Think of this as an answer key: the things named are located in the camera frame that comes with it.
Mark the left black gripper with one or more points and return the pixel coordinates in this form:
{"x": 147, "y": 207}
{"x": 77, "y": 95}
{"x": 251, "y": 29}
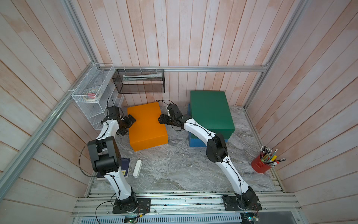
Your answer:
{"x": 121, "y": 131}

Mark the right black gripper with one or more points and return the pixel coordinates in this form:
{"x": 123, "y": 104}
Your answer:
{"x": 161, "y": 119}

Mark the orange shoebox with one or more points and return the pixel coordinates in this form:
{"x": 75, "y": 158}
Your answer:
{"x": 146, "y": 132}

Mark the green shoebox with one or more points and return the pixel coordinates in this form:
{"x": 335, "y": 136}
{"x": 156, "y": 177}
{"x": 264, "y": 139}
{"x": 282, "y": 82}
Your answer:
{"x": 211, "y": 110}

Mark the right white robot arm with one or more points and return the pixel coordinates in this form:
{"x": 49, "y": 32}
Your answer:
{"x": 216, "y": 152}

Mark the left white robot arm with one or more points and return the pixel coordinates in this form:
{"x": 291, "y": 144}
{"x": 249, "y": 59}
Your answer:
{"x": 106, "y": 159}

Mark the blue shoebox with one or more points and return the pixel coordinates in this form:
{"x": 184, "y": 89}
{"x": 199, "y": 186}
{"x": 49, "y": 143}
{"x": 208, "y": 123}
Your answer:
{"x": 195, "y": 142}

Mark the dark blue booklet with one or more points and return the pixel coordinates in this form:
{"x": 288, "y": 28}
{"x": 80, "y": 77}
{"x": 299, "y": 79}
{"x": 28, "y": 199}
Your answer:
{"x": 125, "y": 165}

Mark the papers in black basket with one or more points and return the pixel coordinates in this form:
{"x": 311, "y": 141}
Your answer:
{"x": 147, "y": 77}

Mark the white rectangular eraser bar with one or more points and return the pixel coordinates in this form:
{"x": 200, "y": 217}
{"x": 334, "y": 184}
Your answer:
{"x": 137, "y": 169}

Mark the tape roll in rack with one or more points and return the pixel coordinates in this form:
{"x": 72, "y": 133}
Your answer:
{"x": 92, "y": 95}

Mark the pens in cup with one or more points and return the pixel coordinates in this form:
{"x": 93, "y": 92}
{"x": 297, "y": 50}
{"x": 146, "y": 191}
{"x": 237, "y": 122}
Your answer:
{"x": 268, "y": 156}

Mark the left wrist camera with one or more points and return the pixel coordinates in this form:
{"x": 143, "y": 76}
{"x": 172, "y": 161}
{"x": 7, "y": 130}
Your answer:
{"x": 113, "y": 111}

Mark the black mesh wall basket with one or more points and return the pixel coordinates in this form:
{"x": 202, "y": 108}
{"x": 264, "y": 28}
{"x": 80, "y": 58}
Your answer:
{"x": 139, "y": 87}

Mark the white wire shelf rack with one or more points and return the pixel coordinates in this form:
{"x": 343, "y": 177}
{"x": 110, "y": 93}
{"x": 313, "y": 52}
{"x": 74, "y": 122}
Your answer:
{"x": 95, "y": 77}

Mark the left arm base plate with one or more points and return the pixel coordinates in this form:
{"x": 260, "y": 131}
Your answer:
{"x": 131, "y": 206}

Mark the horizontal aluminium wall rail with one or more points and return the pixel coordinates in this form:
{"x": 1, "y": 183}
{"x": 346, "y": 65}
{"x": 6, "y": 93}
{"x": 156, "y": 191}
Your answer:
{"x": 245, "y": 68}

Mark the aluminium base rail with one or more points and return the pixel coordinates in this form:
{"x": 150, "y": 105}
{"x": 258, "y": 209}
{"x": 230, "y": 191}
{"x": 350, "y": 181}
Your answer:
{"x": 98, "y": 203}

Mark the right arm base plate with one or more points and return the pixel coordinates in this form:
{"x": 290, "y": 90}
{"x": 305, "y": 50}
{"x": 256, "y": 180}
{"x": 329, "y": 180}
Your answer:
{"x": 234, "y": 203}

